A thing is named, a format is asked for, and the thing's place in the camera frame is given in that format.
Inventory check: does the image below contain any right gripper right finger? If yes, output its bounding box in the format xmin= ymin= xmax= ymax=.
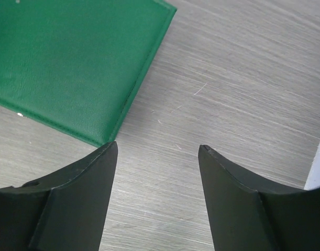
xmin=198 ymin=145 xmax=320 ymax=250

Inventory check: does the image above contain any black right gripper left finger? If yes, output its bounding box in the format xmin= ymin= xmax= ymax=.
xmin=0 ymin=142 xmax=118 ymax=250

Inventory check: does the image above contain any green jewelry box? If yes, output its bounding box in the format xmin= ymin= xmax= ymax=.
xmin=0 ymin=1 xmax=176 ymax=147

